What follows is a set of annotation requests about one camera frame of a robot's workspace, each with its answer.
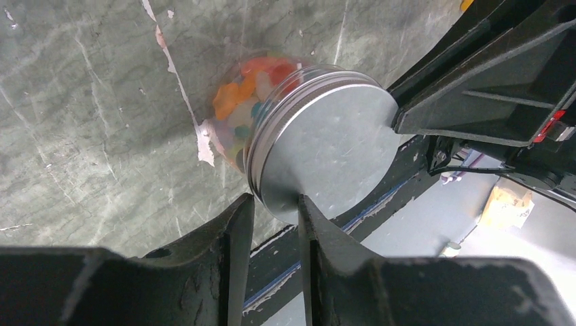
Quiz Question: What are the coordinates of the black base frame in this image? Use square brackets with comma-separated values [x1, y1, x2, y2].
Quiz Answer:
[241, 136, 454, 325]

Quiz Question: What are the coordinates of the clear plastic jar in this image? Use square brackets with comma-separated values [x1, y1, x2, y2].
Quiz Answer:
[209, 50, 314, 173]

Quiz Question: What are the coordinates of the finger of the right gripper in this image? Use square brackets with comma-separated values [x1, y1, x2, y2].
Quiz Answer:
[395, 18, 575, 147]
[389, 1, 553, 108]

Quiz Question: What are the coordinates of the orange plastic scoop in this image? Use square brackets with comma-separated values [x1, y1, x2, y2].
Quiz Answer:
[460, 0, 474, 12]

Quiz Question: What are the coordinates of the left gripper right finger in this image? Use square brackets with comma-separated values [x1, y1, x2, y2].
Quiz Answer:
[298, 195, 575, 325]

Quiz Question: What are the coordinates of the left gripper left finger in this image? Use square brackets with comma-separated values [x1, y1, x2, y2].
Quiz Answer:
[1, 194, 255, 325]

